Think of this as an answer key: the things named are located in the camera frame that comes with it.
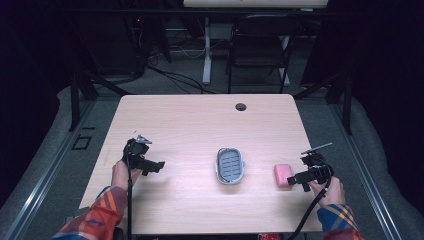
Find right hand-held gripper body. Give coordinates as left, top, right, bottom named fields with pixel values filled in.
left=299, top=142, right=334, bottom=185

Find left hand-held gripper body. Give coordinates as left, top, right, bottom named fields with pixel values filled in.
left=122, top=134, right=154, bottom=172

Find pink soap bar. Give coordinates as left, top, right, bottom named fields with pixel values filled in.
left=273, top=163, right=295, bottom=190

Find grey soap dish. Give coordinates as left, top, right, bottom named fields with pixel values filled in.
left=215, top=147, right=246, bottom=186

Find person's left hand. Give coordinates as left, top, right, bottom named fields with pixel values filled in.
left=110, top=159, right=143, bottom=192

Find person's right hand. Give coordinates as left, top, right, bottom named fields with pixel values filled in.
left=308, top=176, right=347, bottom=208

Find red packet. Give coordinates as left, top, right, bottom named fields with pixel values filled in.
left=257, top=232, right=283, bottom=240

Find black metal stand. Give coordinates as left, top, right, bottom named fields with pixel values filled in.
left=292, top=70, right=355, bottom=136
left=67, top=64, right=132, bottom=132

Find dark computer tower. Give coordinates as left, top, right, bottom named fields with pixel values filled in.
left=88, top=12, right=146, bottom=76

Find white table leg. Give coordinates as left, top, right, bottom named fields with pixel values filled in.
left=201, top=17, right=214, bottom=85

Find black folding chair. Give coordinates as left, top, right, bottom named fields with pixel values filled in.
left=225, top=13, right=303, bottom=95

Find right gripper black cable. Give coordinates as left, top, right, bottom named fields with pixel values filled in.
left=287, top=164, right=335, bottom=240

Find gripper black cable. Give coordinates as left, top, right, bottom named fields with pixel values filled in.
left=287, top=164, right=335, bottom=240
left=125, top=156, right=134, bottom=240

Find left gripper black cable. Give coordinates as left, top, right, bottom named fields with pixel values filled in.
left=125, top=156, right=134, bottom=240

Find aluminium floor rail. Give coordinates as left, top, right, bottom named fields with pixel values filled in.
left=327, top=102, right=405, bottom=240
left=2, top=99, right=98, bottom=240

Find black floor cable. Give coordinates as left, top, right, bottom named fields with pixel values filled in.
left=146, top=64, right=228, bottom=95

